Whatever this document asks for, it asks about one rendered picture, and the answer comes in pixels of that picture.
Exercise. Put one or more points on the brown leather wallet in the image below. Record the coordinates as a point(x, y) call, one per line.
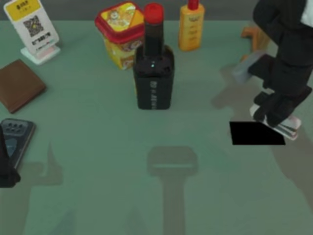
point(18, 85)

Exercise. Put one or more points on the yellow bottle with red cap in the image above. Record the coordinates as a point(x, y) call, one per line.
point(192, 27)

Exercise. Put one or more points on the white yellow QR code stand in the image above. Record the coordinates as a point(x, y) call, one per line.
point(31, 27)

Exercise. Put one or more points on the white object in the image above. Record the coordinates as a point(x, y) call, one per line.
point(292, 126)

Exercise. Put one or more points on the yellow tub with red lid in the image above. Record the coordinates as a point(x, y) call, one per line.
point(121, 31)

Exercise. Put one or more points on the black bottle with red cap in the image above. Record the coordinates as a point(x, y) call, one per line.
point(154, 80)

